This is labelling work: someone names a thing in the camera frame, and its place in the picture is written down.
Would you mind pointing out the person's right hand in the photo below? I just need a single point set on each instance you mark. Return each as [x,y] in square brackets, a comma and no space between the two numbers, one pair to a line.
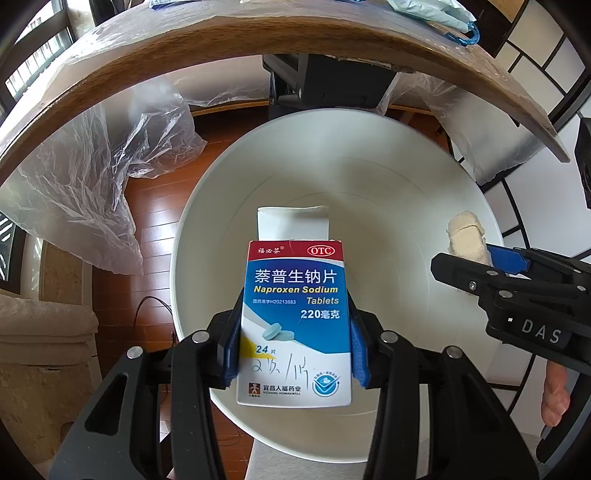
[556,397]

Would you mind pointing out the white round trash bin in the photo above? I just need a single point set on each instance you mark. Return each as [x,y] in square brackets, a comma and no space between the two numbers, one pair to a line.
[346,175]

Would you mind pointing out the white panel black frame screen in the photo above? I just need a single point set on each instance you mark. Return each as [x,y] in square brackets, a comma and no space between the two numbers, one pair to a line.
[540,69]

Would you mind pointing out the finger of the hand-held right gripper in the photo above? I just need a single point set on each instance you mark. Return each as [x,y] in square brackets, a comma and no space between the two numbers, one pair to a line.
[457,272]
[508,259]

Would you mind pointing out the beige tissue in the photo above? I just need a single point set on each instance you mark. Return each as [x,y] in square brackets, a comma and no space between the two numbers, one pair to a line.
[466,240]

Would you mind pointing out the round wooden table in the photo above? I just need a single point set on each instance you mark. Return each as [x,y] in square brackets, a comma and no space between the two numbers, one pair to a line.
[277,41]

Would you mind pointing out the beige textured seat base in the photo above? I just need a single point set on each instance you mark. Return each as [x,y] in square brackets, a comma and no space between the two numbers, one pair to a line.
[46,350]

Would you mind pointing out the light blue cloth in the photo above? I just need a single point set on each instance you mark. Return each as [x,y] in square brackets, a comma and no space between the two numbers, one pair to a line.
[434,11]

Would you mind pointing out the blue red white medicine box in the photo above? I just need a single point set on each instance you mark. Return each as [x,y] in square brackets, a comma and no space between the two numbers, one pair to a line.
[295,286]

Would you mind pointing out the black table base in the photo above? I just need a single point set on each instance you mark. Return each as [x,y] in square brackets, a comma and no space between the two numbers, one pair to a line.
[295,78]

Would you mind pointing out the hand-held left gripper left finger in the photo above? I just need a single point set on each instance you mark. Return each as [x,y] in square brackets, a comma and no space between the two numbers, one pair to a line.
[231,344]

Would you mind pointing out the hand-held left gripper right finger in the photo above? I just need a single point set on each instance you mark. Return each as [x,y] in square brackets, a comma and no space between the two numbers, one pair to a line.
[358,346]

